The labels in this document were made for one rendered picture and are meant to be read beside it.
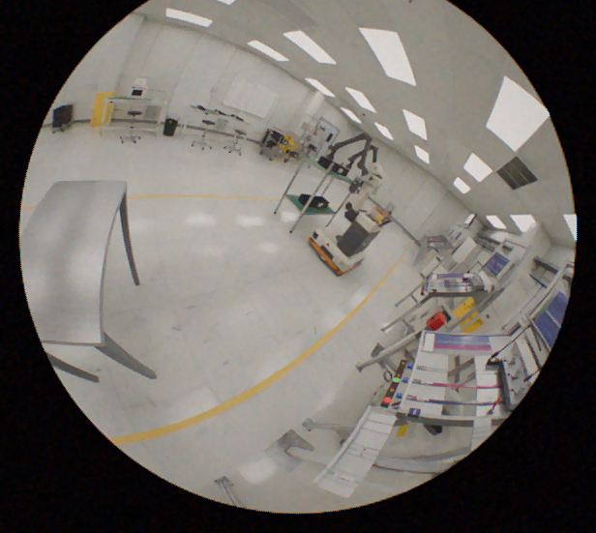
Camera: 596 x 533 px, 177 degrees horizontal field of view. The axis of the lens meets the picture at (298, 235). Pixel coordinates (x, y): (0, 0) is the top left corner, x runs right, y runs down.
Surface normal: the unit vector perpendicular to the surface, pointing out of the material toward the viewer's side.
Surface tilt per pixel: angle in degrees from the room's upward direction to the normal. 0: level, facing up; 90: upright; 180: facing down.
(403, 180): 90
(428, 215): 90
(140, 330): 0
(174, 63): 90
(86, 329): 0
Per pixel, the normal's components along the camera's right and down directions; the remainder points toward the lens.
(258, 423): 0.47, -0.73
